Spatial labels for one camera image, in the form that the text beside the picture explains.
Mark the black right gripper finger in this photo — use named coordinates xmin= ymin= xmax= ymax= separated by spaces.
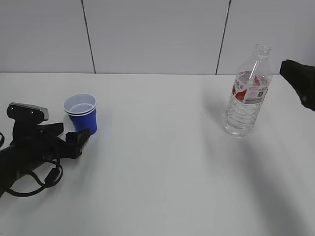
xmin=280 ymin=59 xmax=315 ymax=111

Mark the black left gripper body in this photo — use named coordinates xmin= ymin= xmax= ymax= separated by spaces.
xmin=9 ymin=130 xmax=81 ymax=169

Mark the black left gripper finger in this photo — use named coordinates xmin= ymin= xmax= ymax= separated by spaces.
xmin=37 ymin=122 xmax=64 ymax=135
xmin=65 ymin=128 xmax=91 ymax=154

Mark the blue paper cup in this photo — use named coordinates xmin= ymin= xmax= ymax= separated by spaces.
xmin=67 ymin=108 xmax=97 ymax=135

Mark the white-rimmed paper cup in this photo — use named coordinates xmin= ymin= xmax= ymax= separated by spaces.
xmin=63 ymin=94 xmax=96 ymax=115

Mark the clear Wahaha water bottle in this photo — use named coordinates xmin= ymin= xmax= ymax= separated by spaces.
xmin=224 ymin=44 xmax=273 ymax=137

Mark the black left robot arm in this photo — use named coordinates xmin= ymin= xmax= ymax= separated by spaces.
xmin=0 ymin=122 xmax=91 ymax=197

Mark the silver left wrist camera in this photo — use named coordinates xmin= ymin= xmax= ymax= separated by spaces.
xmin=6 ymin=102 xmax=49 ymax=130

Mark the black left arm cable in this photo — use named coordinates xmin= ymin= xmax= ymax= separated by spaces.
xmin=0 ymin=132 xmax=63 ymax=197

